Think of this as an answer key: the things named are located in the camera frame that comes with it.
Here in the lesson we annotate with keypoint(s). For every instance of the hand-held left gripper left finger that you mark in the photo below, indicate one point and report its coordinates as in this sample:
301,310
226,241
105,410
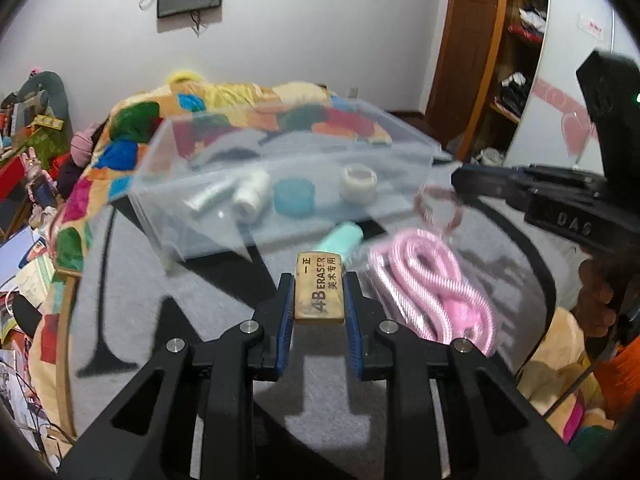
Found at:
285,327

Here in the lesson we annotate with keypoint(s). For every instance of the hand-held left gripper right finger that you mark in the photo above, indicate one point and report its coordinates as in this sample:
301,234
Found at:
353,332

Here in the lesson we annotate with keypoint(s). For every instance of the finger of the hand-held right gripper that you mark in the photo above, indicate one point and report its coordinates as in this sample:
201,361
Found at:
492,184

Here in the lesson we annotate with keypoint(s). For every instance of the tan rectangular eraser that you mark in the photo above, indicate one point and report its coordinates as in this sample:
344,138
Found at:
320,287

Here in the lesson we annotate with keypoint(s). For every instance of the clear plastic storage box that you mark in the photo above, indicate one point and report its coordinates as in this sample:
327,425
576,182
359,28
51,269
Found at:
280,160

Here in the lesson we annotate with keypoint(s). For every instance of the person's right forearm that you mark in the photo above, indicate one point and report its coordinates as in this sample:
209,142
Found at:
620,380

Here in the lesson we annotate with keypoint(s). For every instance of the person's right hand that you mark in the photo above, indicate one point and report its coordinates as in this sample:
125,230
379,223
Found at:
595,290

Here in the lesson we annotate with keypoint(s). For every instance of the white wardrobe sliding door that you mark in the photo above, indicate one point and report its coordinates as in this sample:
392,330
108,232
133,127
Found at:
560,90

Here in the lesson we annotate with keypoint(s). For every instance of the wardrobe shelves with clothes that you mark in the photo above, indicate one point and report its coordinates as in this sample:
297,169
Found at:
520,40

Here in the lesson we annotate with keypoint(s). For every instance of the clear tape roll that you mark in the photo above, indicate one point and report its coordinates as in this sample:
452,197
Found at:
358,183

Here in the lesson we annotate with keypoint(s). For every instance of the grey printed cloth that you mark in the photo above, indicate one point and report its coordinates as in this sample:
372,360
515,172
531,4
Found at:
150,320

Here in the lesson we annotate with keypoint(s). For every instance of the brown wooden door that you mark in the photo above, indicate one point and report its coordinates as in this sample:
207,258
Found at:
465,45

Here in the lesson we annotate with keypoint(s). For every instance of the colourful patchwork quilt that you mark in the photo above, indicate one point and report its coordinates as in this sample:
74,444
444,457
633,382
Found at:
140,125

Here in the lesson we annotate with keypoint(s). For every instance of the pile of plush toys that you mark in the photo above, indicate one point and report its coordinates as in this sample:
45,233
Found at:
35,150

